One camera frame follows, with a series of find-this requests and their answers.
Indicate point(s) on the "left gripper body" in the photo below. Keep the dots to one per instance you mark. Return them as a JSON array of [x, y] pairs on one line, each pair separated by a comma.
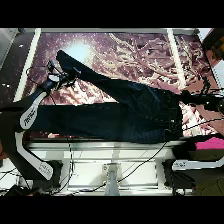
[[67, 77]]

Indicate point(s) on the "blue jeans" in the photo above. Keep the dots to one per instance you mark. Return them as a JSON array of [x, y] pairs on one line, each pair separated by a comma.
[[133, 113]]

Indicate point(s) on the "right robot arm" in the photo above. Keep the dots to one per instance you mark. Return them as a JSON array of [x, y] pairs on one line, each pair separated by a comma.
[[213, 100]]

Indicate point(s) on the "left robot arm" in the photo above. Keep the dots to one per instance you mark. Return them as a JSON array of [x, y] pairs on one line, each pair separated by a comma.
[[30, 116]]

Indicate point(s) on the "black garment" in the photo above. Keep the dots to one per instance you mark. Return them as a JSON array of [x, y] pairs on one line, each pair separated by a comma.
[[186, 148]]

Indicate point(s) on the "pink garment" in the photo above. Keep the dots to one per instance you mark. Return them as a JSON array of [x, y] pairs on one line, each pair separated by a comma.
[[210, 144]]

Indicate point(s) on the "silver frame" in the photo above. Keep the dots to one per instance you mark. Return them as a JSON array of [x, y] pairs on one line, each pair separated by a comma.
[[113, 166]]

